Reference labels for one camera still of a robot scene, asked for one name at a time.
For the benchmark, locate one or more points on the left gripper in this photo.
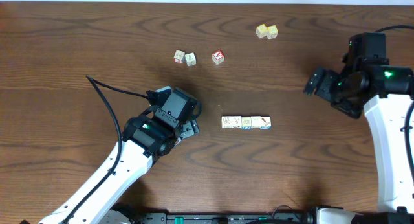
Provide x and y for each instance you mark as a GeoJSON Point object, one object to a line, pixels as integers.
{"type": "Point", "coordinates": [189, 129]}

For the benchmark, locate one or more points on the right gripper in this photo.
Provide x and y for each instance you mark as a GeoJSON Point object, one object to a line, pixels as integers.
{"type": "Point", "coordinates": [329, 76]}

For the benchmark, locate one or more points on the white block teal side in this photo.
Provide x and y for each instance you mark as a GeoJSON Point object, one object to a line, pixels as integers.
{"type": "Point", "coordinates": [226, 121]}

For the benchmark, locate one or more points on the plain white block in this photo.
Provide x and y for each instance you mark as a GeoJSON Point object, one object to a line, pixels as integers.
{"type": "Point", "coordinates": [256, 122]}

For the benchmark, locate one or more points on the white block blue pencil picture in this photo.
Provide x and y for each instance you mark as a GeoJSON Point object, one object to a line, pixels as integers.
{"type": "Point", "coordinates": [266, 123]}

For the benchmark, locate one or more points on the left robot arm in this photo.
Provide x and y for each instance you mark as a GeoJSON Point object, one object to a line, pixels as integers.
{"type": "Point", "coordinates": [143, 141]}

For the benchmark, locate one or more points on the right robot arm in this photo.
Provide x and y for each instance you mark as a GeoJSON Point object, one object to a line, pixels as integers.
{"type": "Point", "coordinates": [384, 95]}

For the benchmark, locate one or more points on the white block blue side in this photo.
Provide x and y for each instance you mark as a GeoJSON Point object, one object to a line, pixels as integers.
{"type": "Point", "coordinates": [190, 59]}

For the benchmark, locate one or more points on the white block red number three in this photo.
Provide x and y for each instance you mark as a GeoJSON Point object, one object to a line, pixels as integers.
{"type": "Point", "coordinates": [179, 56]}

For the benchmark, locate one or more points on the yellow block right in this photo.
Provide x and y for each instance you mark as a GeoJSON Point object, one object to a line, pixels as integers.
{"type": "Point", "coordinates": [272, 32]}

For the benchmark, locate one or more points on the yellow block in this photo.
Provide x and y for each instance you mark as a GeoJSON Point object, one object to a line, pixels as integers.
{"type": "Point", "coordinates": [261, 31]}
{"type": "Point", "coordinates": [272, 32]}

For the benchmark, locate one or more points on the red letter A block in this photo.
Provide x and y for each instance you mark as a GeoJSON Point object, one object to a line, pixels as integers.
{"type": "Point", "coordinates": [218, 57]}

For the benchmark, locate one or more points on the yellow block left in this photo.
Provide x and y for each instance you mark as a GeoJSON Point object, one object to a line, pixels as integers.
{"type": "Point", "coordinates": [261, 31]}

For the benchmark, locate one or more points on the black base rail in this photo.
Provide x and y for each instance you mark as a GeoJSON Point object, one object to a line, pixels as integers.
{"type": "Point", "coordinates": [122, 213]}

